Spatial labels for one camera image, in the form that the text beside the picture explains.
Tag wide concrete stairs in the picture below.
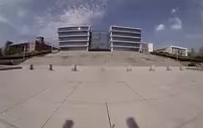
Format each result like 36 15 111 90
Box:
20 50 191 67

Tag pale paved plaza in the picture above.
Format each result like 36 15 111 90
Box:
0 64 203 128

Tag striped twin-block building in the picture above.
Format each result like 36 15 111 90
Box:
57 24 143 53

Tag small white building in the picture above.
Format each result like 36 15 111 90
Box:
140 42 154 54

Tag row of bollards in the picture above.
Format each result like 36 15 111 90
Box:
28 63 185 73

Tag low brown building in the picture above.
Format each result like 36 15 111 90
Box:
3 35 60 56

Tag robot's own part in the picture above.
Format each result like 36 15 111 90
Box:
125 116 140 128
62 119 75 128

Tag reddish kerb strip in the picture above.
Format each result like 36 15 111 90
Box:
0 65 23 72

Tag dark trees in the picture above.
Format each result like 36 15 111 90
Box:
0 44 23 58

